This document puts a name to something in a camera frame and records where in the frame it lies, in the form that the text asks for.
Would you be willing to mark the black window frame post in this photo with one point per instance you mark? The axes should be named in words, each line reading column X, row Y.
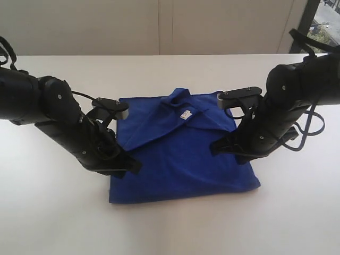
column 305, row 22

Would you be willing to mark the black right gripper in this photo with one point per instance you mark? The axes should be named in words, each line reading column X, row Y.
column 258, row 136

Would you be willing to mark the blue towel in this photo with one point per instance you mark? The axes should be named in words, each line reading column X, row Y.
column 170, row 136

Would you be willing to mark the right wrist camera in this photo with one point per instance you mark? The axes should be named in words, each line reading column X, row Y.
column 244, row 98

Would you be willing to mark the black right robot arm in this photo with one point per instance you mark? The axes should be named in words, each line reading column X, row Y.
column 315, row 81

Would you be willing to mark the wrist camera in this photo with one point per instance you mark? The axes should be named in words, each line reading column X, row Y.
column 104, row 108
column 244, row 98

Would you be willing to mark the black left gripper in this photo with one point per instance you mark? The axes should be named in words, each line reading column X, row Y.
column 95, row 151

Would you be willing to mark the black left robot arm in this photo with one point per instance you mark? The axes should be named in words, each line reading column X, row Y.
column 49, row 104

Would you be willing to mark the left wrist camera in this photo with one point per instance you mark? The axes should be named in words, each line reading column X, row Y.
column 104, row 108

